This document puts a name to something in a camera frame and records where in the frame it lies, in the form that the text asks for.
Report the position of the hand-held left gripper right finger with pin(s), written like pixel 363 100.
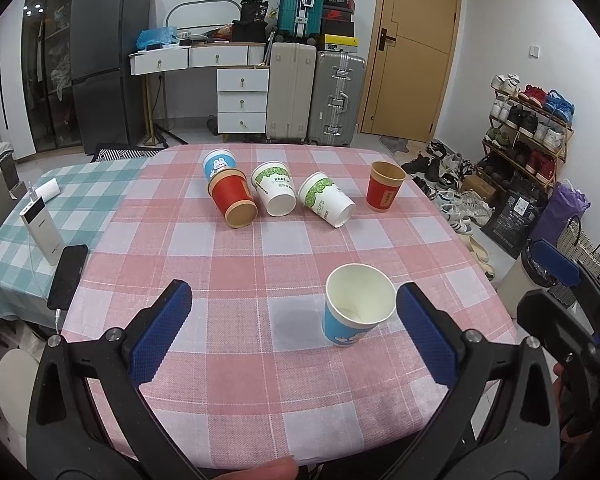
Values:
pixel 430 337

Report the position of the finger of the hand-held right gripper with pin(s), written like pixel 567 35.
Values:
pixel 550 317
pixel 555 261

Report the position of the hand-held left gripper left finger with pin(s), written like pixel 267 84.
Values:
pixel 160 332

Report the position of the red paper cup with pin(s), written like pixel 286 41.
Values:
pixel 382 190
pixel 230 199

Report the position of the green leaf print paper cup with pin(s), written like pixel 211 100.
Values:
pixel 272 187
pixel 325 199

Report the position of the blue rabbit print paper cup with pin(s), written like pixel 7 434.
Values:
pixel 219 162

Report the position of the person's right hand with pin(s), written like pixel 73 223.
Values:
pixel 557 385

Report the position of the person's left hand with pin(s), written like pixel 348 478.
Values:
pixel 260 471

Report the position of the woven basket bag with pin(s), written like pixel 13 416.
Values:
pixel 577 245

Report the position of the white trash bin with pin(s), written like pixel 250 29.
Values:
pixel 520 285

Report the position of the purple bag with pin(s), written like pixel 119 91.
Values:
pixel 562 207

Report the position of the black printed bag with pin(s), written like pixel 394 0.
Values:
pixel 515 217

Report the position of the beige slippers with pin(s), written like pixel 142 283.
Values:
pixel 480 255

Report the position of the pink checked tablecloth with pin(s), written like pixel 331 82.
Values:
pixel 240 270

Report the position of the cardboard box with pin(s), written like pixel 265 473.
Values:
pixel 480 187

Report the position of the black smartphone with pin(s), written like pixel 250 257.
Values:
pixel 69 275

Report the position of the wooden shoe rack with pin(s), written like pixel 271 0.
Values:
pixel 562 132

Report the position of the pile of sneakers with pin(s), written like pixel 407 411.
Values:
pixel 450 185

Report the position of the shoe rack with shoes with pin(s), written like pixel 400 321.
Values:
pixel 530 110

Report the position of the white power bank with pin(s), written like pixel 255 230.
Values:
pixel 42 232

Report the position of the white stool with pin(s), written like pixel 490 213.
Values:
pixel 10 377

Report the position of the green checked tablecloth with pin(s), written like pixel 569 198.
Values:
pixel 80 195

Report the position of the small white box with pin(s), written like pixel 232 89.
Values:
pixel 47 191

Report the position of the black striped mat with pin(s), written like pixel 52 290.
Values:
pixel 125 152

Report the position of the grey doormat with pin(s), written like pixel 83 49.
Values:
pixel 394 145

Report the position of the black tripod stand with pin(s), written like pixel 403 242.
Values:
pixel 156 125

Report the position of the grey basket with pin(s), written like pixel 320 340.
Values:
pixel 5 165

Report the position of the white drawer cabinet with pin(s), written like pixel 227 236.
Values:
pixel 242 100

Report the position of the wooden door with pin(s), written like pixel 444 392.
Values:
pixel 410 50

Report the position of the silver suitcase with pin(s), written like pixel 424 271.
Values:
pixel 336 97

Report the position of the beige suitcase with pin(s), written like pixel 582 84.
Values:
pixel 290 90

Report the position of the white vanity desk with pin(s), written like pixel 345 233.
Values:
pixel 180 57

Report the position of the black refrigerator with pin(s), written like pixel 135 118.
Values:
pixel 111 60

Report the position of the white wardrobe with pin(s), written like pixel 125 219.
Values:
pixel 10 85

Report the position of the glass door cabinet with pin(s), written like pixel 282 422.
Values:
pixel 50 60

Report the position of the blue plastic bag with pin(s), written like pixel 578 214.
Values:
pixel 155 37

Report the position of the large black shoe box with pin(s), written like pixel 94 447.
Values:
pixel 337 28

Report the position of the red shoe box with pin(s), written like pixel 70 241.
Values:
pixel 339 15

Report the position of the grey arched mirror frame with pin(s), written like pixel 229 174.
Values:
pixel 202 5

